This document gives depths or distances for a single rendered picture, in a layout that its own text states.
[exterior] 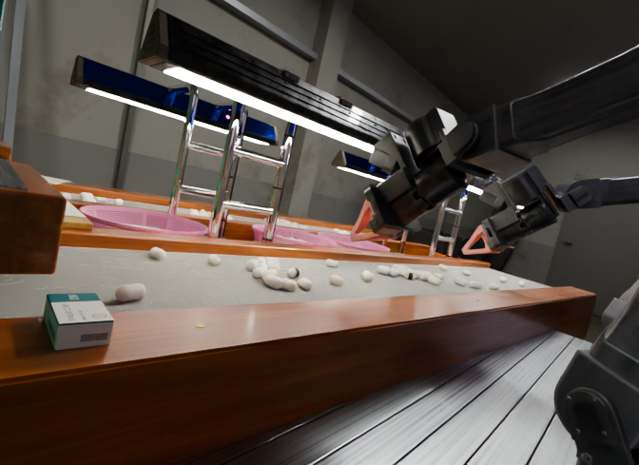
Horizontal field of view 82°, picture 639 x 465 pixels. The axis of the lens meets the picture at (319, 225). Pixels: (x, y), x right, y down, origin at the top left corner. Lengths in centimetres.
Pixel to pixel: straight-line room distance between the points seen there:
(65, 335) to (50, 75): 292
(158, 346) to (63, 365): 6
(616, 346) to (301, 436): 29
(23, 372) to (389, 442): 34
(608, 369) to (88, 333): 40
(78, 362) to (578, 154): 766
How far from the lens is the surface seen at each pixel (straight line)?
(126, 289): 48
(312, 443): 42
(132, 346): 33
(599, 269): 746
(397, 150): 57
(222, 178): 84
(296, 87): 72
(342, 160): 160
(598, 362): 39
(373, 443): 45
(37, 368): 31
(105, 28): 332
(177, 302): 50
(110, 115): 327
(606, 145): 775
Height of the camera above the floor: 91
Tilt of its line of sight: 5 degrees down
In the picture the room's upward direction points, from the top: 13 degrees clockwise
